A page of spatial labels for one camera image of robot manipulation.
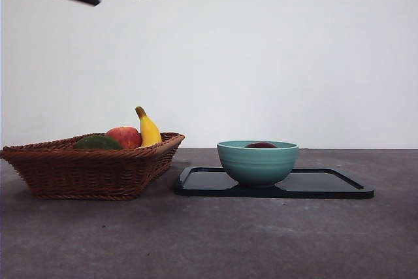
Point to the green avocado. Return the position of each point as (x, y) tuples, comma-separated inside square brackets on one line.
[(98, 143)]

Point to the red yellow apple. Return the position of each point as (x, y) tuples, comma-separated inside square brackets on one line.
[(125, 137)]

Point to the yellow banana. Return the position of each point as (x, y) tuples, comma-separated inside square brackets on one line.
[(149, 132)]

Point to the teal ribbed bowl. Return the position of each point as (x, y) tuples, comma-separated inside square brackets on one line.
[(258, 164)]

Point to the black rectangular tray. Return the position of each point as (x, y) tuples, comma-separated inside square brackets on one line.
[(313, 186)]

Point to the dark purple plum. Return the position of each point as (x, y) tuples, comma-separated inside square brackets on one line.
[(261, 145)]

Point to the brown wicker basket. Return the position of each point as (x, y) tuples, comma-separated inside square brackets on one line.
[(81, 174)]

